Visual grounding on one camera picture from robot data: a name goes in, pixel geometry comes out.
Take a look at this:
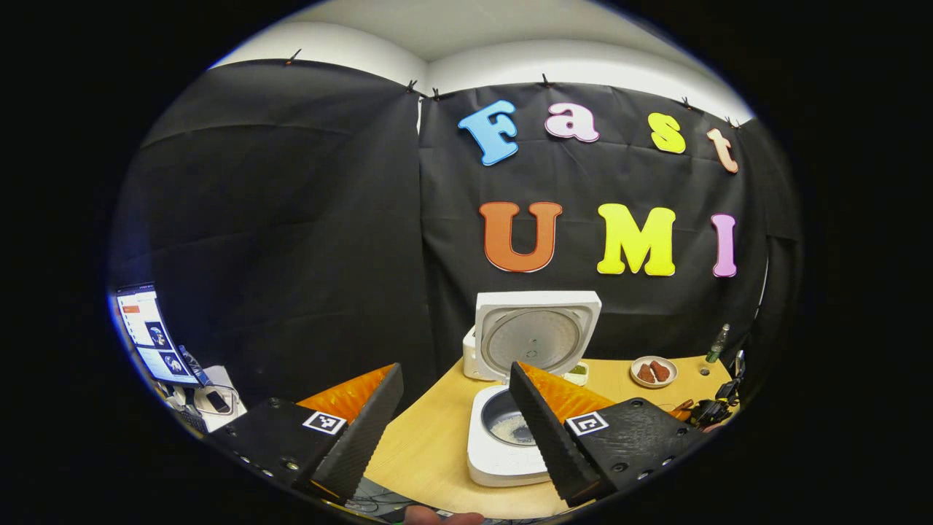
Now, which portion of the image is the white rice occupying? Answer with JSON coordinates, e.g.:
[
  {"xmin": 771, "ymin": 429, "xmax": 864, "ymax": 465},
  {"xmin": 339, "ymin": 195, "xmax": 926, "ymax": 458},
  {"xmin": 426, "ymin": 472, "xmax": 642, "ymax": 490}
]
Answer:
[{"xmin": 492, "ymin": 414, "xmax": 537, "ymax": 446}]

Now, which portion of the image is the white round plate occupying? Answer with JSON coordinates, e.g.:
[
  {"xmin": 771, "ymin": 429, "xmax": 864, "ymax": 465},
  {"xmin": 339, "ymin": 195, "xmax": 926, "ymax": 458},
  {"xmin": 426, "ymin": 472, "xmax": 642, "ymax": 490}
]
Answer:
[{"xmin": 630, "ymin": 356, "xmax": 679, "ymax": 389}]

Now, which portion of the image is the green glass bottle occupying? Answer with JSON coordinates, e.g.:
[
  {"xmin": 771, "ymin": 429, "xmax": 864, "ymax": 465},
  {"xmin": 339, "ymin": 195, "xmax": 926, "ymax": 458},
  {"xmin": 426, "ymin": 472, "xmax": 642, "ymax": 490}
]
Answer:
[{"xmin": 705, "ymin": 324, "xmax": 732, "ymax": 365}]

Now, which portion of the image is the white toaster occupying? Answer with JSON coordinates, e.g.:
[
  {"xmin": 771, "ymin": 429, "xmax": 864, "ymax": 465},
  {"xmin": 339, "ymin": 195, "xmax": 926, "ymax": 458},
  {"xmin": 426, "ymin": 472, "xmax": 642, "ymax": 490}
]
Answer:
[{"xmin": 462, "ymin": 327, "xmax": 504, "ymax": 382}]

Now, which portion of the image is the white rice cooker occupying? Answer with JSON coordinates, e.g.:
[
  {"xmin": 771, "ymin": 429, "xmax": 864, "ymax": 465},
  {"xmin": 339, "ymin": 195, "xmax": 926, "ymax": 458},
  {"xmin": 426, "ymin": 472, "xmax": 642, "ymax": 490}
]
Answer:
[{"xmin": 466, "ymin": 290, "xmax": 603, "ymax": 488}]

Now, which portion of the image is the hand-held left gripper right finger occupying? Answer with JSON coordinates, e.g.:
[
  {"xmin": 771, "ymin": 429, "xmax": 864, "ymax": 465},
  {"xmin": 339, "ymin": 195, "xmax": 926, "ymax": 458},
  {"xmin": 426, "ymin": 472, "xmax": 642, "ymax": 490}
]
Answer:
[{"xmin": 508, "ymin": 361, "xmax": 711, "ymax": 509}]

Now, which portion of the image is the computer monitor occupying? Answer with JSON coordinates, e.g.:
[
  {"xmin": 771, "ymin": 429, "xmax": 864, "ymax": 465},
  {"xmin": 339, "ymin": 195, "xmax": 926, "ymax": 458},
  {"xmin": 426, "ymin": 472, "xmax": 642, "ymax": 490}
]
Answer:
[{"xmin": 115, "ymin": 283, "xmax": 203, "ymax": 388}]

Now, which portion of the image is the white box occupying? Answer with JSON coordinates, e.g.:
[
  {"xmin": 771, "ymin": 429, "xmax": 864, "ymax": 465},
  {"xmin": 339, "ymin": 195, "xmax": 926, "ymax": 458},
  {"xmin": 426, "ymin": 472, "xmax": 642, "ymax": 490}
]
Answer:
[{"xmin": 193, "ymin": 365, "xmax": 249, "ymax": 433}]

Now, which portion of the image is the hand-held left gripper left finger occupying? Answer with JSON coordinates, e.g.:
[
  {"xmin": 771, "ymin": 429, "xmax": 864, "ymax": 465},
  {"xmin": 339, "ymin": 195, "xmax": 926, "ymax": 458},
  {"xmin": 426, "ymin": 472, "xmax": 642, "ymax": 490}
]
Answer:
[{"xmin": 208, "ymin": 362, "xmax": 404, "ymax": 504}]

